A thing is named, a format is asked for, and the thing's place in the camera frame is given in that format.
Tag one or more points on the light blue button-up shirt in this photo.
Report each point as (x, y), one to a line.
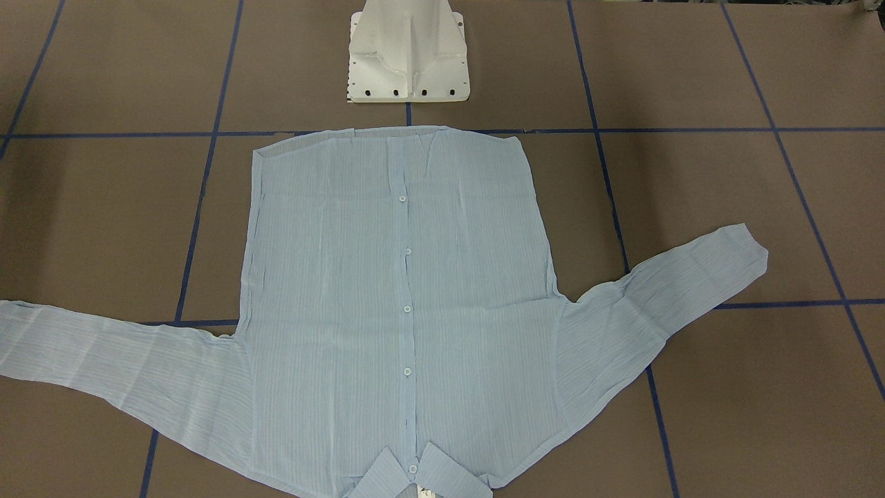
(400, 326)

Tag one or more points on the white camera mast pedestal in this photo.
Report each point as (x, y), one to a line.
(407, 52)

